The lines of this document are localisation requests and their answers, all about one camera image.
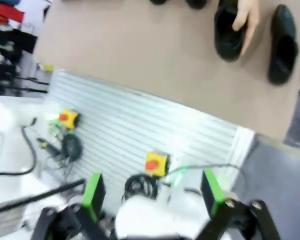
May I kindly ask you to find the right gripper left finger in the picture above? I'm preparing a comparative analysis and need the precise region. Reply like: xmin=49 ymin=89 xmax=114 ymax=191
xmin=31 ymin=171 xmax=110 ymax=240

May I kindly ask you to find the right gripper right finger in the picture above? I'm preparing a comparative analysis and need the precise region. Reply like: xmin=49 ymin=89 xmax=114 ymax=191
xmin=196 ymin=168 xmax=283 ymax=240

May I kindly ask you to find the person's left hand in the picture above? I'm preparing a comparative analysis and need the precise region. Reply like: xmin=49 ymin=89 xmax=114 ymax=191
xmin=231 ymin=0 xmax=261 ymax=57

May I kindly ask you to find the black tripod leg rod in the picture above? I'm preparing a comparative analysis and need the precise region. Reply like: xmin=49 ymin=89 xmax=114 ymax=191
xmin=0 ymin=178 xmax=87 ymax=216

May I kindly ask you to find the black plug connector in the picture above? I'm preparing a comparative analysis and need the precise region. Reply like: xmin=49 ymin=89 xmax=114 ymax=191
xmin=37 ymin=137 xmax=62 ymax=156

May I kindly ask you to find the yellow emergency stop button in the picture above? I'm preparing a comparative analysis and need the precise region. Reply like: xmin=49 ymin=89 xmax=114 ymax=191
xmin=58 ymin=109 xmax=80 ymax=130
xmin=144 ymin=151 xmax=170 ymax=177

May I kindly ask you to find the slotted aluminium mounting plate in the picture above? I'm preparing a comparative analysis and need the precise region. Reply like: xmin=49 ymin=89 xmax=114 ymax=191
xmin=43 ymin=69 xmax=256 ymax=218

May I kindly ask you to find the red folded cloth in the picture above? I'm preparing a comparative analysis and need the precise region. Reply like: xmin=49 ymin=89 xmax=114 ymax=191
xmin=0 ymin=2 xmax=25 ymax=23

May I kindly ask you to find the black coiled cable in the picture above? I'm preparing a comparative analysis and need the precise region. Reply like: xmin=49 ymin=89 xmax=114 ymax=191
xmin=124 ymin=173 xmax=160 ymax=201
xmin=61 ymin=134 xmax=84 ymax=161

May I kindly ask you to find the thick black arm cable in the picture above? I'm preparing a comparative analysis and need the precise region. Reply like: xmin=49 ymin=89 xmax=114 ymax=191
xmin=0 ymin=117 xmax=38 ymax=177

